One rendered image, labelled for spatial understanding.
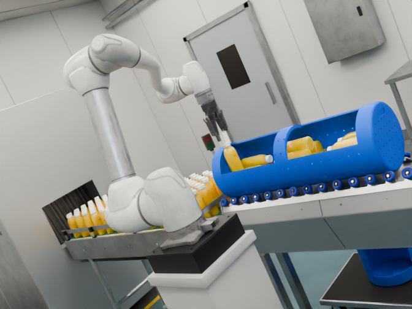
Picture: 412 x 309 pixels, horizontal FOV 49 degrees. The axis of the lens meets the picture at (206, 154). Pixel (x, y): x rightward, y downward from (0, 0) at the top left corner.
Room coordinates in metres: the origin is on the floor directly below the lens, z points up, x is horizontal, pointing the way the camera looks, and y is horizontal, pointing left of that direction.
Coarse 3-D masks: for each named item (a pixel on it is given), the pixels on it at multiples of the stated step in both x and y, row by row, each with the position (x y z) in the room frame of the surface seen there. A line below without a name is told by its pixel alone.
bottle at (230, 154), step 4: (224, 148) 2.23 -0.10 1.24; (228, 148) 2.22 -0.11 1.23; (232, 148) 2.22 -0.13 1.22; (224, 152) 2.23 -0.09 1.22; (228, 152) 2.21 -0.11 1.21; (232, 152) 2.21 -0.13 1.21; (236, 152) 2.22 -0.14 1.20; (224, 156) 2.23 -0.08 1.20; (228, 156) 2.21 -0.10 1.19; (232, 156) 2.21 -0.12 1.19; (236, 156) 2.21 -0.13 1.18; (228, 160) 2.22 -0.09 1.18; (232, 160) 2.21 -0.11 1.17; (236, 160) 2.21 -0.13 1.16; (228, 164) 2.23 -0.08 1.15; (232, 164) 2.21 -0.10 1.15; (236, 164) 2.21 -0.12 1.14; (240, 164) 2.22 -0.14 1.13; (232, 168) 2.21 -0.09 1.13; (236, 168) 2.21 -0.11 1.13; (240, 168) 2.21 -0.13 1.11
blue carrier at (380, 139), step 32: (288, 128) 2.02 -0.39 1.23; (320, 128) 2.05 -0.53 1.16; (352, 128) 1.97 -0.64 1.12; (384, 128) 1.72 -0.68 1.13; (224, 160) 2.33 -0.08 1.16; (288, 160) 1.92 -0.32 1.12; (320, 160) 1.80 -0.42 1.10; (352, 160) 1.71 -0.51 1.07; (384, 160) 1.65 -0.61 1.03; (224, 192) 2.25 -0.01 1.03; (256, 192) 2.15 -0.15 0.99
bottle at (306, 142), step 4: (308, 136) 1.99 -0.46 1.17; (292, 140) 2.04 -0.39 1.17; (296, 140) 2.01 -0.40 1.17; (300, 140) 1.99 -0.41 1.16; (304, 140) 1.97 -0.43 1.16; (308, 140) 1.99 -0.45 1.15; (312, 140) 2.00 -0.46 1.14; (288, 144) 2.04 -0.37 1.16; (292, 144) 2.02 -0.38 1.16; (296, 144) 2.00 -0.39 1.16; (300, 144) 1.98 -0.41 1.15; (304, 144) 1.97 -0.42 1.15; (308, 144) 1.98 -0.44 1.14; (312, 144) 1.99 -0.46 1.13; (288, 148) 2.03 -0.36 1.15; (292, 148) 2.01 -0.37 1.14; (296, 148) 2.00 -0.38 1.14; (300, 148) 1.99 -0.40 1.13; (304, 148) 1.97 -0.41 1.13; (308, 148) 1.96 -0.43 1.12; (312, 148) 1.98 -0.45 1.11; (288, 152) 2.03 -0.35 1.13
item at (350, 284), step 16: (352, 256) 2.75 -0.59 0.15; (352, 272) 2.57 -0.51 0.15; (336, 288) 2.48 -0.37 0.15; (352, 288) 2.41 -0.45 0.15; (368, 288) 2.34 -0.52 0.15; (384, 288) 2.28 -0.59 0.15; (400, 288) 2.22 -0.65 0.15; (336, 304) 2.37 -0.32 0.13; (352, 304) 2.29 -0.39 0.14; (368, 304) 2.22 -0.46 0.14; (384, 304) 2.15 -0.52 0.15; (400, 304) 2.10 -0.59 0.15
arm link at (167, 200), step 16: (160, 176) 1.61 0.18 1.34; (176, 176) 1.63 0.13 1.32; (144, 192) 1.65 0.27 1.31; (160, 192) 1.59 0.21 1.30; (176, 192) 1.59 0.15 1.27; (192, 192) 1.65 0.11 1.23; (144, 208) 1.64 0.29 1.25; (160, 208) 1.60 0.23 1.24; (176, 208) 1.58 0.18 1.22; (192, 208) 1.60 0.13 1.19; (160, 224) 1.63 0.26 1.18; (176, 224) 1.59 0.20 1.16
